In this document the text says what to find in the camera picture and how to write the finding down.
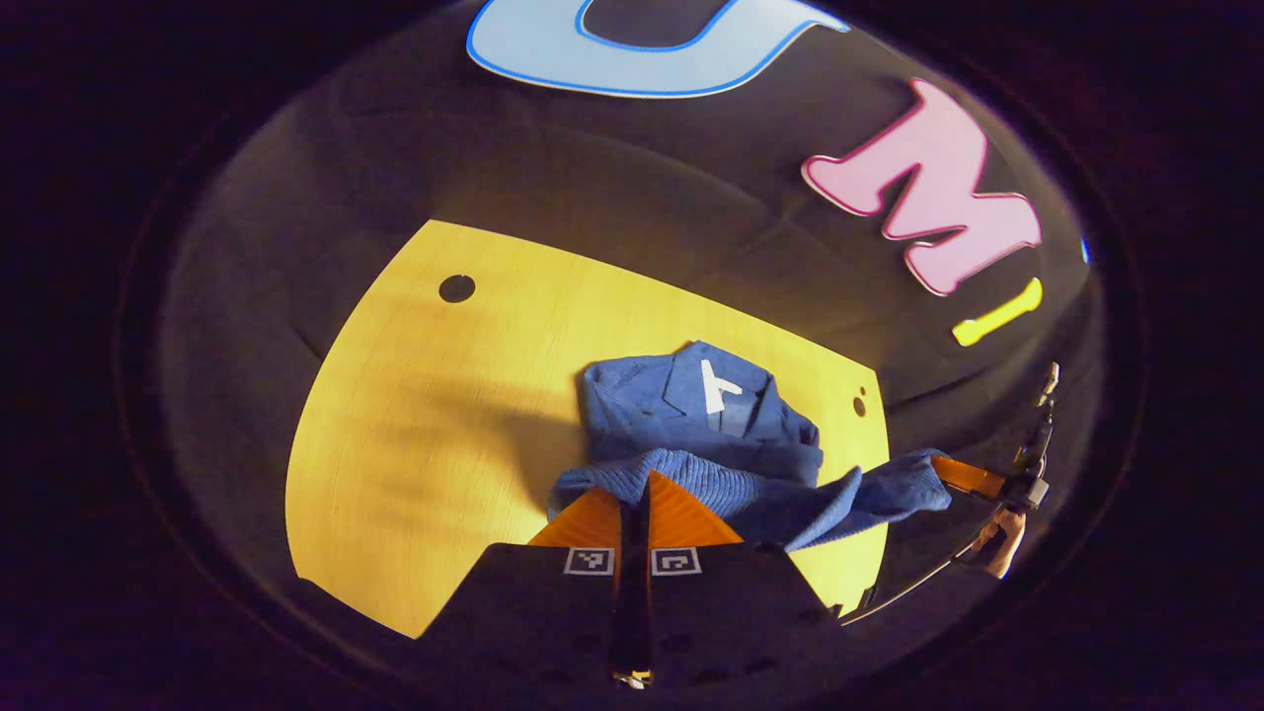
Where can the blue button shirt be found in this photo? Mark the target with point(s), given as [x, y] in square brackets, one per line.
[711, 434]

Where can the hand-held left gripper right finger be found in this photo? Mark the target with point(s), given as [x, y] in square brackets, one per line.
[721, 602]

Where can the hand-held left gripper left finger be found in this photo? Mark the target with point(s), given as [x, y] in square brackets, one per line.
[553, 602]

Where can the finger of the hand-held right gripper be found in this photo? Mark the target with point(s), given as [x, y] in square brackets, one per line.
[973, 477]

